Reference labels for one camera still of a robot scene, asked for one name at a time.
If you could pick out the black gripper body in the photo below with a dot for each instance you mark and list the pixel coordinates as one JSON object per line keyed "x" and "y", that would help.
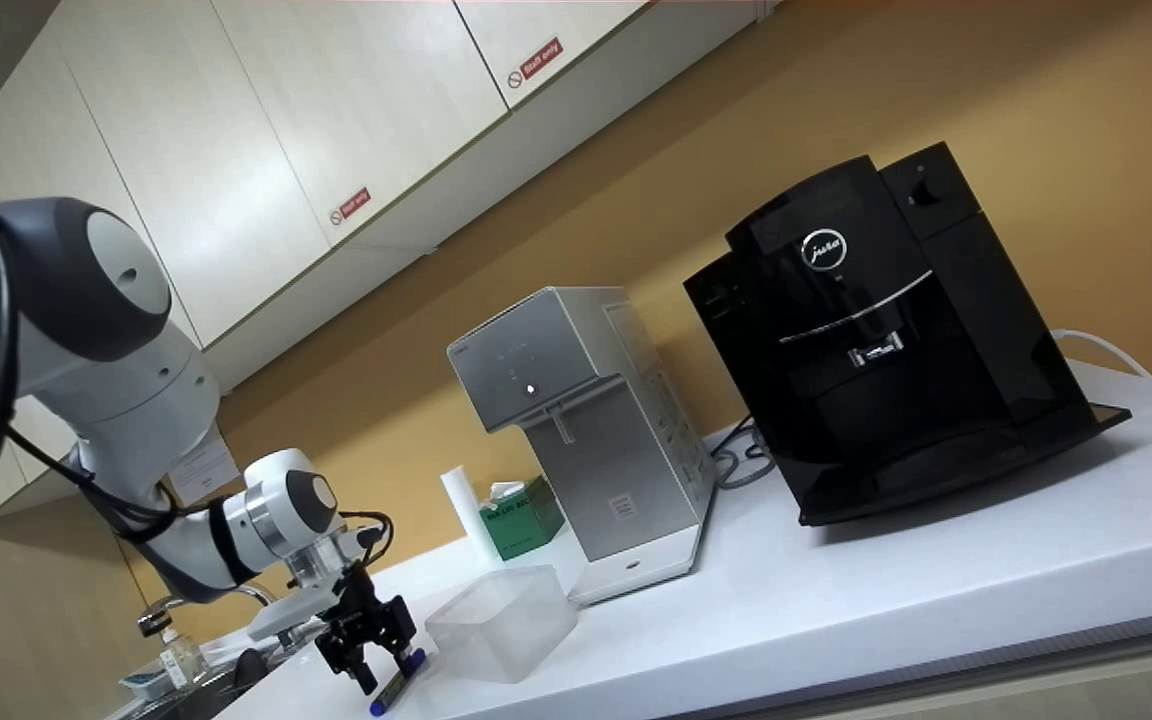
{"x": 361, "y": 616}

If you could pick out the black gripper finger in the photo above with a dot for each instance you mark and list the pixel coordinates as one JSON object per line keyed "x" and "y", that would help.
{"x": 402, "y": 637}
{"x": 346, "y": 662}

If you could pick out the blue capped marker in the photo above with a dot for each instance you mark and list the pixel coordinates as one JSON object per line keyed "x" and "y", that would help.
{"x": 392, "y": 688}

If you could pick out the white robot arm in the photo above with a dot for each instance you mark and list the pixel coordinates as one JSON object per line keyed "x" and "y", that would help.
{"x": 86, "y": 328}

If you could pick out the translucent plastic container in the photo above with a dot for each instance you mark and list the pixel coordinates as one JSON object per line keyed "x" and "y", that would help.
{"x": 503, "y": 625}

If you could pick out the white paper roll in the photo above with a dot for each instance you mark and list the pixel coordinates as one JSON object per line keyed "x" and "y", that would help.
{"x": 469, "y": 518}

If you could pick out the green tissue box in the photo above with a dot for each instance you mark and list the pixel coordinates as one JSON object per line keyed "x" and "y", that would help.
{"x": 523, "y": 518}

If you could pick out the silver water dispenser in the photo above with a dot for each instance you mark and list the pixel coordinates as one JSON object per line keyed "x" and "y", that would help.
{"x": 615, "y": 441}

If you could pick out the black coffee machine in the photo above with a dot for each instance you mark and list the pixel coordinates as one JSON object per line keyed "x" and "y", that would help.
{"x": 887, "y": 346}

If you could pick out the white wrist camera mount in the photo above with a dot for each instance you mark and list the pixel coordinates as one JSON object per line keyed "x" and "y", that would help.
{"x": 316, "y": 578}

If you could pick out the white wall cabinets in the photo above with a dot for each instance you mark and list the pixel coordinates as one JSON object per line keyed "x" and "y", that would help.
{"x": 288, "y": 159}

